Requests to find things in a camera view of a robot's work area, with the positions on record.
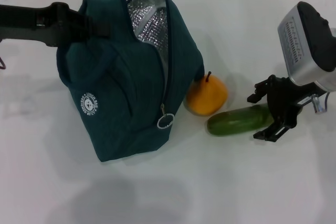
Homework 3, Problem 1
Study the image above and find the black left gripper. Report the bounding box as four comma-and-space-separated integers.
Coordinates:
0, 2, 112, 48

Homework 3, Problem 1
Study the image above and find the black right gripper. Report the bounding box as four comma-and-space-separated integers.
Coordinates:
246, 74, 316, 143

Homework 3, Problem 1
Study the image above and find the green cucumber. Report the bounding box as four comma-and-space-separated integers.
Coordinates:
206, 104, 274, 137

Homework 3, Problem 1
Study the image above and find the orange yellow pear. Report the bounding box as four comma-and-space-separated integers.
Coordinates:
185, 71, 228, 116

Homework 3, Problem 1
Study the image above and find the dark teal insulated lunch bag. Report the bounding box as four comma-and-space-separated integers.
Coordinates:
57, 0, 205, 163

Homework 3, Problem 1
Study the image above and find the metal zipper pull ring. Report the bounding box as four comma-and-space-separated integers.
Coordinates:
156, 104, 175, 130

